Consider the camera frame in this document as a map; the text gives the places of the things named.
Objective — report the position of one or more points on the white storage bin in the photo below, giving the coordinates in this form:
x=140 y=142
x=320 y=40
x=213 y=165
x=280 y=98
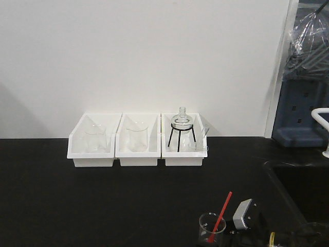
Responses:
x=170 y=154
x=152 y=154
x=76 y=145

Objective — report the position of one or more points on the white middle storage bin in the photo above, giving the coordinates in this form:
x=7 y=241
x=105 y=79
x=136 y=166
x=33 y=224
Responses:
x=152 y=154

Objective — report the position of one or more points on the black wire tripod stand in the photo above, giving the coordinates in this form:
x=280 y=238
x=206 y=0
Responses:
x=181 y=137

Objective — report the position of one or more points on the glass beaker in middle bin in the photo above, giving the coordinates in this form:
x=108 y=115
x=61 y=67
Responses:
x=138 y=136

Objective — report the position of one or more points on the red plastic stirring spatula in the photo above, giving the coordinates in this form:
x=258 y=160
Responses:
x=221 y=216

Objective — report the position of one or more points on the clear plastic bag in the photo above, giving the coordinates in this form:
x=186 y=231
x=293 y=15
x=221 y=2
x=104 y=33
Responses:
x=308 y=48

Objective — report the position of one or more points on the white left storage bin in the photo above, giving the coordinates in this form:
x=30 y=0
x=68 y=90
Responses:
x=76 y=145

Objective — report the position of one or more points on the small glass beaker right bin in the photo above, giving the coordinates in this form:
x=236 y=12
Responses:
x=200 y=144

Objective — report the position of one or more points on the clear glass beaker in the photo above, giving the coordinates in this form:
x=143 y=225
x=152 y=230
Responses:
x=207 y=236

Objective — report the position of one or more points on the glass beaker in left bin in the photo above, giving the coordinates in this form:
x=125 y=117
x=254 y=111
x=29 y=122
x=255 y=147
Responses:
x=95 y=138

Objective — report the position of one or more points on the white right storage bin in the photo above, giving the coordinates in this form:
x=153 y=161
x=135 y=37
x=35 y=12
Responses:
x=170 y=154

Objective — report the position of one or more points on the round glass flask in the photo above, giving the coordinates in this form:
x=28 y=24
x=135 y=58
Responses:
x=182 y=120

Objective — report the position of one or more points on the blue grey pegboard drying rack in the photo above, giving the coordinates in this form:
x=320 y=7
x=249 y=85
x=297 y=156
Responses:
x=294 y=125

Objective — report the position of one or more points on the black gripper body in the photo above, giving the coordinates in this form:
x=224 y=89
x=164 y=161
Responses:
x=258 y=232

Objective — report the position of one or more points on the black sink basin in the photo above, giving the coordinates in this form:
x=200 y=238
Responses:
x=304 y=188

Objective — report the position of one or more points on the glass beaker in bin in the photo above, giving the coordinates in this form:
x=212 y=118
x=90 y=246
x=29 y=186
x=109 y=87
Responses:
x=138 y=136
x=95 y=138

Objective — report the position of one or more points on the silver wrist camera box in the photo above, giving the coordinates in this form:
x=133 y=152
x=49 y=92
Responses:
x=239 y=217

